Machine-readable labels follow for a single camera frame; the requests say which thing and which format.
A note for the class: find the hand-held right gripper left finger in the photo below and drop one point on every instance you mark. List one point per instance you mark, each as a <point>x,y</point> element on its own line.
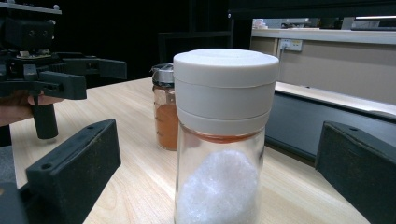
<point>74,174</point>

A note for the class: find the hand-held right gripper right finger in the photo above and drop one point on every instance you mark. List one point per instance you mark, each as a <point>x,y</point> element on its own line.
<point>361,180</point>

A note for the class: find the silver-lid glass jar orange spice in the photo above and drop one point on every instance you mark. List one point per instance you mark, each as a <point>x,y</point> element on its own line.
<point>166,124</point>

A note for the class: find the white wall socket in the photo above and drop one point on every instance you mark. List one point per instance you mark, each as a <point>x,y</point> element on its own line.
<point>292,45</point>

